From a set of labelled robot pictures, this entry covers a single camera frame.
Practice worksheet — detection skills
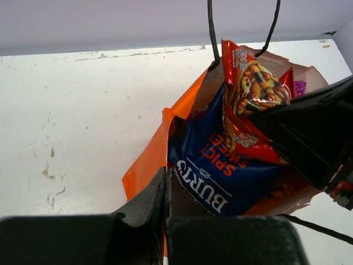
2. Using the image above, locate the purple candy bag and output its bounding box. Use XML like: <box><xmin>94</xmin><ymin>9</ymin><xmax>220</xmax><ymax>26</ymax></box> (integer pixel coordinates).
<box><xmin>188</xmin><ymin>79</ymin><xmax>308</xmax><ymax>121</ymax></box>

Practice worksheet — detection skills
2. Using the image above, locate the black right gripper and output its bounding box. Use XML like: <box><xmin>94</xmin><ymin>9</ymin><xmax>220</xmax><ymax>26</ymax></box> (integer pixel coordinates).
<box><xmin>249</xmin><ymin>76</ymin><xmax>352</xmax><ymax>210</ymax></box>

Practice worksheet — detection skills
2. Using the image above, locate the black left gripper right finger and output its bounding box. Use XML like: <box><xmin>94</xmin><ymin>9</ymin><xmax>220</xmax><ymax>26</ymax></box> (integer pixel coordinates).
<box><xmin>165</xmin><ymin>168</ymin><xmax>308</xmax><ymax>264</ymax></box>

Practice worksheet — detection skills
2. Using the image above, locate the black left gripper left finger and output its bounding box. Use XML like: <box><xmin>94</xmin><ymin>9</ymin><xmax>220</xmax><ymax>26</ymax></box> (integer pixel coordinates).
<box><xmin>1</xmin><ymin>168</ymin><xmax>167</xmax><ymax>264</ymax></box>

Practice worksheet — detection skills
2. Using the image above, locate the orange paper bag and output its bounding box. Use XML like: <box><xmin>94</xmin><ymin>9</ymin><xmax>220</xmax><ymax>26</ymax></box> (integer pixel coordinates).
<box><xmin>121</xmin><ymin>0</ymin><xmax>353</xmax><ymax>245</ymax></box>

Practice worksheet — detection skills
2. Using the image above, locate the red mixed snack packet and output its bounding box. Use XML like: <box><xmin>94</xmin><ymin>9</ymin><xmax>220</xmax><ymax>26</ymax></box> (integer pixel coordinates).
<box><xmin>222</xmin><ymin>40</ymin><xmax>297</xmax><ymax>165</ymax></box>

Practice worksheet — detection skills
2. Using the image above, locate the blue Burts chips bag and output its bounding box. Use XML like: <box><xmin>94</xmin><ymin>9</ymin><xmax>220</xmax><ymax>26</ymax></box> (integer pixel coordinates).
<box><xmin>167</xmin><ymin>87</ymin><xmax>282</xmax><ymax>216</ymax></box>

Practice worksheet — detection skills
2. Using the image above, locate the dark red snack packet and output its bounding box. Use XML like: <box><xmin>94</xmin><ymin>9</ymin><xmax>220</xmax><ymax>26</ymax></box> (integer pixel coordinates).
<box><xmin>245</xmin><ymin>168</ymin><xmax>320</xmax><ymax>216</ymax></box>

